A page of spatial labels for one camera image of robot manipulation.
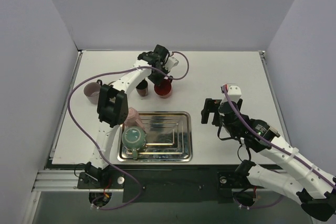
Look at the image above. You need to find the red mug black handle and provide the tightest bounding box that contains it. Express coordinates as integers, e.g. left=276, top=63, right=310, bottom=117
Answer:
left=154, top=79, right=173, bottom=99

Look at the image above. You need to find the brown glazed mug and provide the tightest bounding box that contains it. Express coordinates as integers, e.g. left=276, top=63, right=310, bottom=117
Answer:
left=136, top=79, right=148, bottom=97

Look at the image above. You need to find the lilac mug black handle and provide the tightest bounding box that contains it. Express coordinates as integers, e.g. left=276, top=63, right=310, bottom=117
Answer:
left=83, top=79, right=103, bottom=105

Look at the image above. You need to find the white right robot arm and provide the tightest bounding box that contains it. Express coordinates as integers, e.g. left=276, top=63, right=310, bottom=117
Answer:
left=201, top=98, right=335, bottom=221

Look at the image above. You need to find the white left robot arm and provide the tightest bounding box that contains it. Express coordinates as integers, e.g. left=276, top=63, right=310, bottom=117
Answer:
left=85, top=45, right=179, bottom=188

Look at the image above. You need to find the pink faceted mug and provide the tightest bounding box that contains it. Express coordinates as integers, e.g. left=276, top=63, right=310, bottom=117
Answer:
left=123, top=107, right=144, bottom=128

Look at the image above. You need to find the teal glazed mug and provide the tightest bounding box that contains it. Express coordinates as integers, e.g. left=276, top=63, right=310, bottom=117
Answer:
left=121, top=126, right=146, bottom=159

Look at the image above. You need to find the shiny steel tray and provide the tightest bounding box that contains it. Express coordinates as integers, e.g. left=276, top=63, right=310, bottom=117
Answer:
left=117, top=111, right=192, bottom=163

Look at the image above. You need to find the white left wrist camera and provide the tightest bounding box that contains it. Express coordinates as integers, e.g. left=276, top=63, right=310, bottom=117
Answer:
left=165, top=56, right=179, bottom=70

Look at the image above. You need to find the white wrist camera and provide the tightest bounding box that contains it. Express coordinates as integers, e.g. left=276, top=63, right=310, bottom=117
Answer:
left=221, top=83, right=242, bottom=103
left=165, top=56, right=179, bottom=70

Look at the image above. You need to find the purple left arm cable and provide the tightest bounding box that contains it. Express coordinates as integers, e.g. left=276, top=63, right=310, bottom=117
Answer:
left=67, top=51, right=190, bottom=210

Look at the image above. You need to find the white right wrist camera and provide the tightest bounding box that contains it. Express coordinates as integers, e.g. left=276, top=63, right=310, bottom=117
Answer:
left=221, top=83, right=242, bottom=103

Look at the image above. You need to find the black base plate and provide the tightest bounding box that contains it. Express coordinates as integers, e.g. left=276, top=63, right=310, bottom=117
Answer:
left=44, top=163, right=263, bottom=204

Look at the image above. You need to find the aluminium frame rail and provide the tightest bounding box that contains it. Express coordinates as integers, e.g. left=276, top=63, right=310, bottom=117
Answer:
left=33, top=51, right=289, bottom=191

